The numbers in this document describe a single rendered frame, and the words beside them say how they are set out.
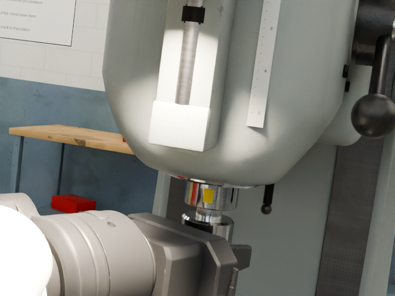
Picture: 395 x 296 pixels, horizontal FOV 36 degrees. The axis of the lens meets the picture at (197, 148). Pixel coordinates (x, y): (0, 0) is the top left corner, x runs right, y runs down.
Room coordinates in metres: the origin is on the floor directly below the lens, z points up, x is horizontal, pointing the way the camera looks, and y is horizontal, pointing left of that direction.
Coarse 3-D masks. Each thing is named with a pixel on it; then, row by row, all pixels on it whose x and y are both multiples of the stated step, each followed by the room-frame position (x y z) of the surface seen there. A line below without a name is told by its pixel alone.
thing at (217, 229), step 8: (184, 216) 0.53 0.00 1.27; (192, 216) 0.53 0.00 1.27; (224, 216) 0.55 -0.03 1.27; (192, 224) 0.52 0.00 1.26; (200, 224) 0.52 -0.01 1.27; (208, 224) 0.52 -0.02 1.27; (216, 224) 0.52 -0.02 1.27; (224, 224) 0.52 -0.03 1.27; (232, 224) 0.53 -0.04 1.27; (208, 232) 0.52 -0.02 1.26; (216, 232) 0.52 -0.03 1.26; (224, 232) 0.52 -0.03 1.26; (232, 232) 0.53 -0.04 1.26
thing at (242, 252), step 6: (234, 246) 0.52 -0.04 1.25; (240, 246) 0.53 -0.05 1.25; (246, 246) 0.54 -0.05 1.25; (234, 252) 0.52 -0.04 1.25; (240, 252) 0.53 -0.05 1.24; (246, 252) 0.53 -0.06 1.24; (240, 258) 0.53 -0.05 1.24; (246, 258) 0.54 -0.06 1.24; (240, 264) 0.53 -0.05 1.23; (246, 264) 0.54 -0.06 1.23; (240, 270) 0.53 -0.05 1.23
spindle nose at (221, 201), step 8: (192, 184) 0.52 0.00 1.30; (200, 184) 0.52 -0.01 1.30; (192, 192) 0.52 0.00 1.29; (200, 192) 0.52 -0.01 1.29; (216, 192) 0.52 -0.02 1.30; (224, 192) 0.52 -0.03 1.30; (232, 192) 0.52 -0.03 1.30; (184, 200) 0.53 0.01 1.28; (192, 200) 0.52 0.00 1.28; (200, 200) 0.52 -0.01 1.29; (216, 200) 0.52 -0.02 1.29; (224, 200) 0.52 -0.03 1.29; (232, 200) 0.52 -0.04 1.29; (208, 208) 0.52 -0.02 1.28; (216, 208) 0.52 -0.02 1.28; (224, 208) 0.52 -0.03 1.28; (232, 208) 0.53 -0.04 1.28
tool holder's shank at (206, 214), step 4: (196, 208) 0.54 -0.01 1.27; (200, 208) 0.53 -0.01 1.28; (196, 212) 0.54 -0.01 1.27; (200, 212) 0.53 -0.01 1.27; (204, 212) 0.53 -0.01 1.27; (208, 212) 0.53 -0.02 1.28; (212, 212) 0.53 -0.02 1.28; (216, 212) 0.53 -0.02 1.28; (220, 212) 0.53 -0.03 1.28; (200, 216) 0.53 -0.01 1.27; (204, 216) 0.53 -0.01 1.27; (208, 216) 0.53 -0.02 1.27; (212, 216) 0.53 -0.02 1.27; (216, 216) 0.53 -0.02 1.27; (220, 216) 0.53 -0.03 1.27
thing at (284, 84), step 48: (144, 0) 0.47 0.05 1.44; (240, 0) 0.45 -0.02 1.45; (288, 0) 0.44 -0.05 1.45; (336, 0) 0.45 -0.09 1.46; (144, 48) 0.46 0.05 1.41; (240, 48) 0.45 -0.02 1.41; (288, 48) 0.44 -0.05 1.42; (336, 48) 0.46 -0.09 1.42; (144, 96) 0.46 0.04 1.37; (240, 96) 0.44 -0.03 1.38; (288, 96) 0.44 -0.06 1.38; (336, 96) 0.47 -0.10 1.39; (144, 144) 0.47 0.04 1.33; (240, 144) 0.44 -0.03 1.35; (288, 144) 0.45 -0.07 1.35
